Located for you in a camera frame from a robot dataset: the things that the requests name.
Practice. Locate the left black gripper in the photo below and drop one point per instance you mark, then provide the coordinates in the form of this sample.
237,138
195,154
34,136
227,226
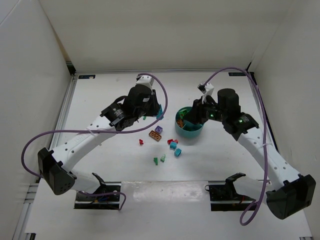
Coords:
154,106

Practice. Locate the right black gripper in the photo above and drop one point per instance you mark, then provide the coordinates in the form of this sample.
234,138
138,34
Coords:
197,110

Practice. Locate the green lego cube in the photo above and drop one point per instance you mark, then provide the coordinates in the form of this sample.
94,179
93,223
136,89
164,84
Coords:
183,112

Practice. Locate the orange studded lego brick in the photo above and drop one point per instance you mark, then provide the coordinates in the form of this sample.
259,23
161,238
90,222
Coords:
180,123

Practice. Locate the long teal lego brick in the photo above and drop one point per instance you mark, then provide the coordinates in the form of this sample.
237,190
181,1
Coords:
160,112

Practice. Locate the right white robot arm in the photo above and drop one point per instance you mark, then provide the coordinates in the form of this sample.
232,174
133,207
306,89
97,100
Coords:
292,191

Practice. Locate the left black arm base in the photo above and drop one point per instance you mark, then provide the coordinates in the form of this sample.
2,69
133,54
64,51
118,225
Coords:
107,196

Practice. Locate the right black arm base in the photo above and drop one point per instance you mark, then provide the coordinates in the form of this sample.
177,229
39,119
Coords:
224,197

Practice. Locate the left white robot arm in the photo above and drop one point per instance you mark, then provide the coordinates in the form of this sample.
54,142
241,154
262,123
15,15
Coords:
57,165

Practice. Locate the teal divided round container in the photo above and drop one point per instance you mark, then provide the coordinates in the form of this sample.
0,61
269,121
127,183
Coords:
188,131

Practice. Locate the purple square lego plate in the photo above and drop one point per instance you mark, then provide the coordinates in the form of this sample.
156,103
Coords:
158,129

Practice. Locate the orange flat lego plate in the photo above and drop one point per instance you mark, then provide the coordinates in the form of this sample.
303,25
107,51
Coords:
154,135

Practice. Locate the teal sloped lego brick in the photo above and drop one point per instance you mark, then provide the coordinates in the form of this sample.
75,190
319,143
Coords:
173,144

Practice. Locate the red arch lego piece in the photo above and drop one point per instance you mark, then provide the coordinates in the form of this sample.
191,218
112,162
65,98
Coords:
169,141

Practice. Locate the teal studded lego brick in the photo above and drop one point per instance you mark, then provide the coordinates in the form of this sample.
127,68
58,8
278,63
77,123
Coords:
177,152

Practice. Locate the green lego slope right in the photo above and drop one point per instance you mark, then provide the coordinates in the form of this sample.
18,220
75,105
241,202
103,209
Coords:
163,158

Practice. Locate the green lego slope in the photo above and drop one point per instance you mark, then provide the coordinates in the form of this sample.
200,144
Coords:
163,158
156,162

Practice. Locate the green lego slope left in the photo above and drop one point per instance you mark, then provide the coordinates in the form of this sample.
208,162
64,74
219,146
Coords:
156,162

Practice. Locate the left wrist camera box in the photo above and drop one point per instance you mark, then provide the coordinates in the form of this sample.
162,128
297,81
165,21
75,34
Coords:
145,80

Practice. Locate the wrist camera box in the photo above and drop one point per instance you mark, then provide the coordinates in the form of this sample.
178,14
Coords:
207,90
145,80

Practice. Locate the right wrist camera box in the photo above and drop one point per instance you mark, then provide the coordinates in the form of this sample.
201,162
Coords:
207,90

